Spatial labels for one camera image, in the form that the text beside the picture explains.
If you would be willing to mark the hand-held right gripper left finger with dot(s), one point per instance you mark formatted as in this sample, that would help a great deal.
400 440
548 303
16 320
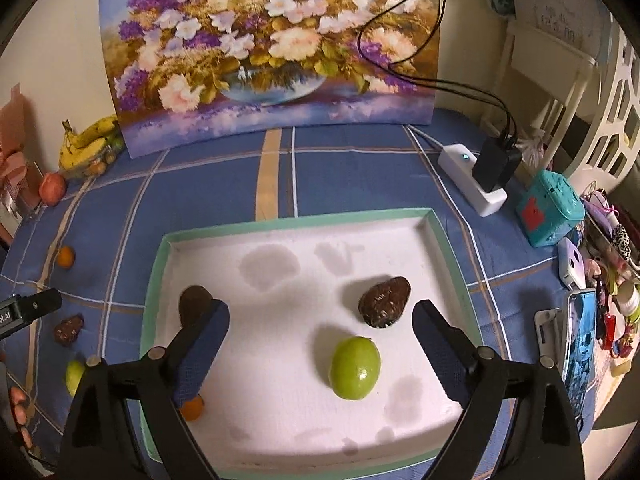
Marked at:
202 350

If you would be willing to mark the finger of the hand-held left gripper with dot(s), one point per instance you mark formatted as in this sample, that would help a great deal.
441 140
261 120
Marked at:
40 304

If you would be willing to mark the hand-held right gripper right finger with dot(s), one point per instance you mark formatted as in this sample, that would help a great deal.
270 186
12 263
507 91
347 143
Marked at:
440 350

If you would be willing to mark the glossy brown avocado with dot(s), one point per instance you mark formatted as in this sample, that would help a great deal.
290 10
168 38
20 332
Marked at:
69 331
385 302

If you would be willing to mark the matte dark avocado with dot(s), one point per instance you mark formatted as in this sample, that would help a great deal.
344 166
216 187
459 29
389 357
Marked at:
190 302

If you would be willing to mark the dark-spotted orange tangerine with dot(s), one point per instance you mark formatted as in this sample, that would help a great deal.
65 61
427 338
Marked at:
65 257

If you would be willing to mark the green mango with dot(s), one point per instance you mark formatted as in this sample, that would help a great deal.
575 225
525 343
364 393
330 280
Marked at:
355 367
74 377

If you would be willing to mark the teal rimmed white tray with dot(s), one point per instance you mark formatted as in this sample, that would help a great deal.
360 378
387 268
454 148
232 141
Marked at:
280 310

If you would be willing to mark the white phone stand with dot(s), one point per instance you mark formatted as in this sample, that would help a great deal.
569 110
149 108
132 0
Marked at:
547 330

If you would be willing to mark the red apple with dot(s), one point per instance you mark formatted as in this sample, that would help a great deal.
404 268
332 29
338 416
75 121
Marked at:
52 187

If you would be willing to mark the pink wrapped flower bouquet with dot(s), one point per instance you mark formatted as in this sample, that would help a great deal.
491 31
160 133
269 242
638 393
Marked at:
15 170

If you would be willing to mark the smartphone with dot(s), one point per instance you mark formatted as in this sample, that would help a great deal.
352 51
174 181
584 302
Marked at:
580 350

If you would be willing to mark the yellow banana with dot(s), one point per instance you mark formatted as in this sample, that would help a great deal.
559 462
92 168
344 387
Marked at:
100 129
80 154

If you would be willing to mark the white power bank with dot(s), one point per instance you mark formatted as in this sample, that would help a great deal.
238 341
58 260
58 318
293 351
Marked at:
570 262

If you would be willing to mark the clear plastic fruit container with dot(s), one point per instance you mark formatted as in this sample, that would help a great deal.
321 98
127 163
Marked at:
114 156

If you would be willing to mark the teal plastic box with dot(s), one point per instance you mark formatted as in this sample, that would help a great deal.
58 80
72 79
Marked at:
550 207

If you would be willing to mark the white power strip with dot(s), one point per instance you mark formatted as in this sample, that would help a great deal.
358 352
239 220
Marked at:
460 160

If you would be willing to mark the black power adapter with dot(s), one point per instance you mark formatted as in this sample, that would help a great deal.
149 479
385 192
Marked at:
495 162

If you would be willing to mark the small white jar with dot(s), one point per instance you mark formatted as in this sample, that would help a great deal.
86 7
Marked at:
629 300

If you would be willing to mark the blue plaid tablecloth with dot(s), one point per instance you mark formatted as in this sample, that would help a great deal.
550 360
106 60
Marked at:
350 175

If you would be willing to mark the leopard print scrunchie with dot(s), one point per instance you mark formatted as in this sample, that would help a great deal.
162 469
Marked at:
621 240

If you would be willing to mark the white lattice panel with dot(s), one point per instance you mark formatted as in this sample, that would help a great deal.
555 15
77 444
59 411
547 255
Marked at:
607 125

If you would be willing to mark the white chair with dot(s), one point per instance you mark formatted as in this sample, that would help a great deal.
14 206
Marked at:
545 60

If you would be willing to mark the flower painting canvas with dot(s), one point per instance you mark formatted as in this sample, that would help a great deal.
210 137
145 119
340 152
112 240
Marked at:
250 35

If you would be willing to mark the white wall plaque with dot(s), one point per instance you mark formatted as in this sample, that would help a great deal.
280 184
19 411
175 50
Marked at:
570 20

